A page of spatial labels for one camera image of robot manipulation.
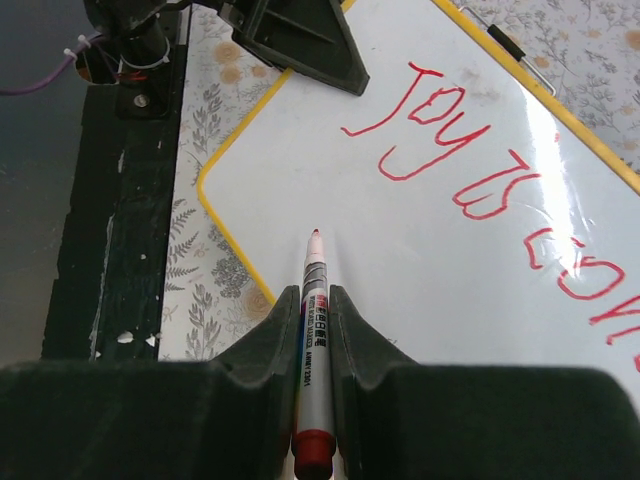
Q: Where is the yellow framed whiteboard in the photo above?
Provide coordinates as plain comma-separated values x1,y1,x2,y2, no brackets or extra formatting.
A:
198,1,639,390

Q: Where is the red whiteboard marker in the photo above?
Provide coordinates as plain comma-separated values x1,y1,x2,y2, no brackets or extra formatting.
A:
292,230,336,479

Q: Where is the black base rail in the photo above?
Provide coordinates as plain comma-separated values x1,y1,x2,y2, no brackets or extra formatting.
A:
42,11,191,360

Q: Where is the floral patterned table mat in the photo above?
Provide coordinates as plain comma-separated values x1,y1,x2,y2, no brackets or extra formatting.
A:
155,0,639,361

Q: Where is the wire whiteboard easel stand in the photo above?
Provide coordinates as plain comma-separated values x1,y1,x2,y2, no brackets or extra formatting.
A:
458,6,557,97

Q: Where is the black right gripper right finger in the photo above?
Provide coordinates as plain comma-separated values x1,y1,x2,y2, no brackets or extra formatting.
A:
330,286,639,479

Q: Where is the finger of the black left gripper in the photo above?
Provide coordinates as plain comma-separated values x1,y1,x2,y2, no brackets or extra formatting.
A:
230,0,369,96

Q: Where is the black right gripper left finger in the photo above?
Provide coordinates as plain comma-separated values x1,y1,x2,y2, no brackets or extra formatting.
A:
1,286,300,479

